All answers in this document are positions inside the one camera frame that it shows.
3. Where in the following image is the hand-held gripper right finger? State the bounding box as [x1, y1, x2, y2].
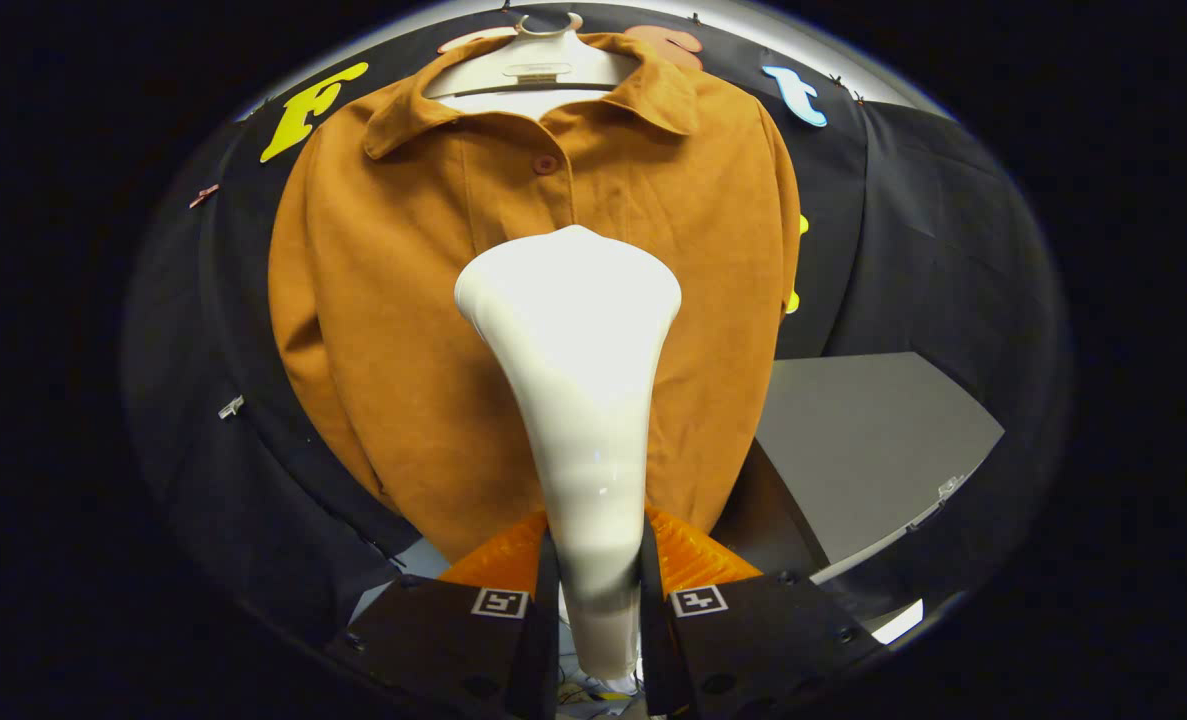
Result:
[639, 505, 889, 720]

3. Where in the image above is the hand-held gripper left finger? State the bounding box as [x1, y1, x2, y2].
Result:
[338, 505, 561, 720]

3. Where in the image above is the white garment steamer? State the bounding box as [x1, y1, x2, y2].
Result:
[454, 225, 683, 691]

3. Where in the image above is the brown button-up shirt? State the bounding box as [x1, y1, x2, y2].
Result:
[268, 32, 802, 563]

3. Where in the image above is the white clothes hanger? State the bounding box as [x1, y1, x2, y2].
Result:
[423, 12, 642, 101]

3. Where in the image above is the black backdrop cloth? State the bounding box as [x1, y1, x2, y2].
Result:
[123, 5, 1069, 651]

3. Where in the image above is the white mannequin torso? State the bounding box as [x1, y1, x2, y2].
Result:
[438, 88, 614, 121]

